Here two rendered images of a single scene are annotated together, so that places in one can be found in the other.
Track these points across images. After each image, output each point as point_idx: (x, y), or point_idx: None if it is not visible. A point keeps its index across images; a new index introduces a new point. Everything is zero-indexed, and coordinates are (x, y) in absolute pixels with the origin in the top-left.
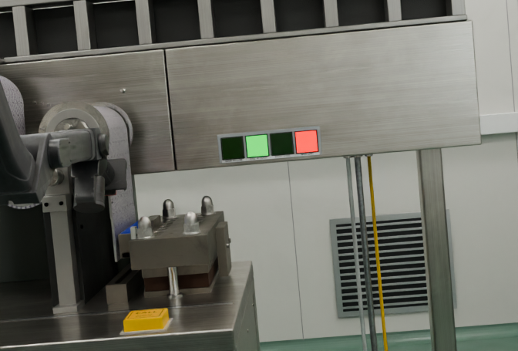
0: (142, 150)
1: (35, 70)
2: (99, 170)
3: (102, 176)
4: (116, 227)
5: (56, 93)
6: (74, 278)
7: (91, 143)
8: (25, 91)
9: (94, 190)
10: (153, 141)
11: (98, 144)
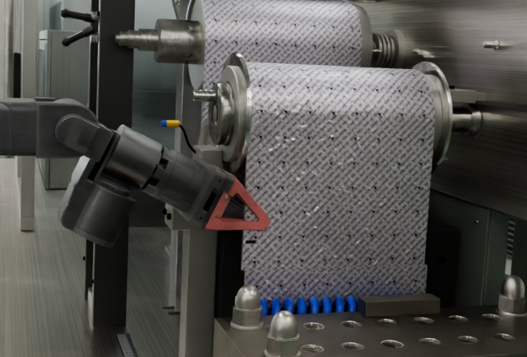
0: (503, 166)
1: None
2: (125, 179)
3: (147, 190)
4: (259, 288)
5: (436, 39)
6: (188, 339)
7: (9, 127)
8: (412, 30)
9: (67, 208)
10: (517, 154)
11: (55, 132)
